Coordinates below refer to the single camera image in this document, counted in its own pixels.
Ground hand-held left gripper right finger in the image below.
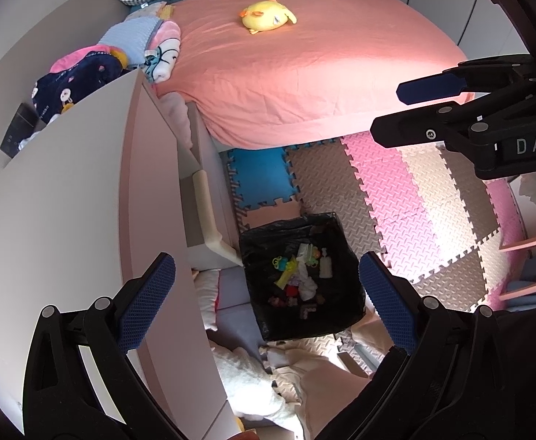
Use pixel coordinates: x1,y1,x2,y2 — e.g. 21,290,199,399
358,252,516,440

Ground foam floor mat tiles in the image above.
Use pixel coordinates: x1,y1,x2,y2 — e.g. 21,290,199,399
222,131,529,367

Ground bin with black bag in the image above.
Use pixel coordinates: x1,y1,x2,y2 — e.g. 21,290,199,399
239,211,367,342

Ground pink fleece blanket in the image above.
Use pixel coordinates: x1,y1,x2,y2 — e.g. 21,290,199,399
50,45,113,74

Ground beige foam edge bumper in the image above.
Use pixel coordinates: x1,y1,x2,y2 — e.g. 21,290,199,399
192,169,243,267

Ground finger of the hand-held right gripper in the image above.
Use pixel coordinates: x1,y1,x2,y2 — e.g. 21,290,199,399
370,99,502,148
397,55,536,105

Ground pink cartoon blanket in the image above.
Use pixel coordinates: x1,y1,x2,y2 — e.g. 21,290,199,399
142,21,182,84

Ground light blue folded blanket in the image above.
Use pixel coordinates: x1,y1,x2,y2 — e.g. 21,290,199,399
100,16,163,67

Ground pink bed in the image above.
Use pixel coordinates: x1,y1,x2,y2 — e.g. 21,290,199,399
158,0,474,150

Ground black wall socket panel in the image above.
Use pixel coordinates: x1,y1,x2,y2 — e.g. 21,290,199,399
0,103,37,159

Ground navy printed blanket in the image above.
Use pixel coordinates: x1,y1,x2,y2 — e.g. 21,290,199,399
32,52,133,122

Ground yellow plush toy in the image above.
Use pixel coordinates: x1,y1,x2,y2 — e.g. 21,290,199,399
240,0,298,36

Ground grey seat cushion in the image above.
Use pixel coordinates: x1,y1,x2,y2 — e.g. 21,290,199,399
215,266,269,344

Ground person's leg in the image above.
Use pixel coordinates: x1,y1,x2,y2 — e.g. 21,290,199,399
291,348,388,440

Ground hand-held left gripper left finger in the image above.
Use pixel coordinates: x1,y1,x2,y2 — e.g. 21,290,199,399
23,252,191,440

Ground person's white fleece clothing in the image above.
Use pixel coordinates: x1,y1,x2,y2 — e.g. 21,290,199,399
208,344,305,429

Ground light blue cloth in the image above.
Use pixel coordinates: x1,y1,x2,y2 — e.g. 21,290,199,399
18,131,44,152

